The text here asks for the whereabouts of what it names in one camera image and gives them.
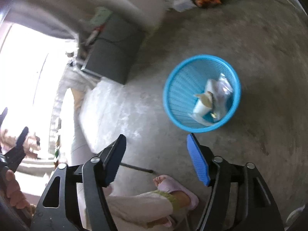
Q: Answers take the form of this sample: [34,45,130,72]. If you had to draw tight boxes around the dark grey cabinet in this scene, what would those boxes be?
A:
[81,14,145,85]

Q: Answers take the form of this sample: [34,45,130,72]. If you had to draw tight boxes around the blue plastic waste basket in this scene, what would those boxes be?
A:
[163,54,241,133]

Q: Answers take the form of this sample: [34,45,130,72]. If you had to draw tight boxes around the floral table cloth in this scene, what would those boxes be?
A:
[57,77,145,159]

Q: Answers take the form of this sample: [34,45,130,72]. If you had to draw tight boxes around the person's left hand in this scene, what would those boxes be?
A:
[6,169,30,210]

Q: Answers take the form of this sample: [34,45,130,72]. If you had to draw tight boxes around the white trouser leg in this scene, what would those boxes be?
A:
[77,189,180,230]

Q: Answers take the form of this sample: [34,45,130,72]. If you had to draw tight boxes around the pink slipper foot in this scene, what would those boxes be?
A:
[153,175,199,210]

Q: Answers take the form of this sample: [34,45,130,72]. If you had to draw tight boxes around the white paper cup trash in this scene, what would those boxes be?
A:
[193,91,213,117]

